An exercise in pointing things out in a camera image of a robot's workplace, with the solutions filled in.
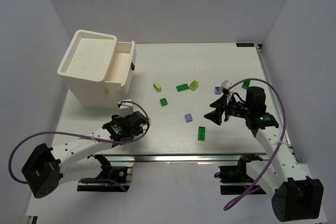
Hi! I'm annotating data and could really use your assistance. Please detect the white drawer cabinet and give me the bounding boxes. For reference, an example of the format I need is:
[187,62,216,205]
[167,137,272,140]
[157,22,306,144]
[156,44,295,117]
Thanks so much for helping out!
[57,30,117,109]

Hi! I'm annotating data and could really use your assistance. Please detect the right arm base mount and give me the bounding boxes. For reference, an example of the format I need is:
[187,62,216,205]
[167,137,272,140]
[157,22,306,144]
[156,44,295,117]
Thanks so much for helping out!
[214,154,263,195]

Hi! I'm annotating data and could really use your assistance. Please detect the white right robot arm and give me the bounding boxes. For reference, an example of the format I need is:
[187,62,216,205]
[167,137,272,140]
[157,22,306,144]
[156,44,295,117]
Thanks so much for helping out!
[204,87,323,222]

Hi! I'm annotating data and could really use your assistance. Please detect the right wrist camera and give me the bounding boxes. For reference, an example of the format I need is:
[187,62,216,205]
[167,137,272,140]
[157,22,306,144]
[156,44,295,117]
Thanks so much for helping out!
[220,80,232,93]

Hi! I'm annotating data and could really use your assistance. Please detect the yellow-green lego wedge brick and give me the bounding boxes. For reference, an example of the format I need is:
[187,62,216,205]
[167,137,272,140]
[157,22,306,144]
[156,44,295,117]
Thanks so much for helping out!
[153,82,162,92]

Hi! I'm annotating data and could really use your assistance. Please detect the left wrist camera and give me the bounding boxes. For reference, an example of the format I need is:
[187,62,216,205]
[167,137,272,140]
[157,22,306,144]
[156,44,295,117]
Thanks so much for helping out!
[118,99,134,115]

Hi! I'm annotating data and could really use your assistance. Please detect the green 2x3 lego brick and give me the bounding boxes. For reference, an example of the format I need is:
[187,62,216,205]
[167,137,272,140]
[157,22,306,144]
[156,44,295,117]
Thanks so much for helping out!
[176,83,189,92]

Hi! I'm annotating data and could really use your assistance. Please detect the green upside-down 2x3 lego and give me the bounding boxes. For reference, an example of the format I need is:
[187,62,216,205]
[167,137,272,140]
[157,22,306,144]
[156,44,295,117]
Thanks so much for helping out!
[197,126,206,141]

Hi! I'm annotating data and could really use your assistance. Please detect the purple 2x2 lego brick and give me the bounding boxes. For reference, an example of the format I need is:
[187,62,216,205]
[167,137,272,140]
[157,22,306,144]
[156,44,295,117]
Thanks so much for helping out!
[184,113,193,123]

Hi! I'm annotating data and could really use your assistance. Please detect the aluminium table edge rail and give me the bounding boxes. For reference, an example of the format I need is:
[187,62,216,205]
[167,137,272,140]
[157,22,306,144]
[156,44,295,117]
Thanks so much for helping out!
[48,153,297,163]

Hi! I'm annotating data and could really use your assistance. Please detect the purple upside-down lego brick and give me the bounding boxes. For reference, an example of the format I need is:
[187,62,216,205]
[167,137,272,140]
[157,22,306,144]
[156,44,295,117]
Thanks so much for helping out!
[214,87,222,94]

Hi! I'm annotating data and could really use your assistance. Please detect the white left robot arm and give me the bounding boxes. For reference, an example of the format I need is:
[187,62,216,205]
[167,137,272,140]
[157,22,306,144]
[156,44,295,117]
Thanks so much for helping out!
[22,111,149,198]

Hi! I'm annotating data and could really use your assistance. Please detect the green 2x2 lego brick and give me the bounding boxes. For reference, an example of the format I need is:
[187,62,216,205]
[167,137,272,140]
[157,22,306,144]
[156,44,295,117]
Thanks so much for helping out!
[159,98,168,106]

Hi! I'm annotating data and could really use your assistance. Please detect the blue label sticker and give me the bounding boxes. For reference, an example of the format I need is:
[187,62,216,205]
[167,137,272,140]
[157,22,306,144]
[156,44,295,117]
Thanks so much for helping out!
[236,42,255,47]

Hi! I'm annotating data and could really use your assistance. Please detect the yellow-green 2x3 lego brick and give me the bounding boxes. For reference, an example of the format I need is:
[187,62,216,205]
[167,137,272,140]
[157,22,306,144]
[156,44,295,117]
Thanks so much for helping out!
[189,80,199,91]

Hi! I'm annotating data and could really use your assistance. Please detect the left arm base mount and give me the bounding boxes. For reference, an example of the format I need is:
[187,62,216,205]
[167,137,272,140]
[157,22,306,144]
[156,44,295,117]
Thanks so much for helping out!
[77,155,132,193]

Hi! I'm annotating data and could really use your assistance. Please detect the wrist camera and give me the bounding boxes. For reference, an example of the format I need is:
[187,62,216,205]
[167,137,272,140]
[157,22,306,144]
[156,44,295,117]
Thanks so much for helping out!
[220,80,232,93]
[118,99,134,115]

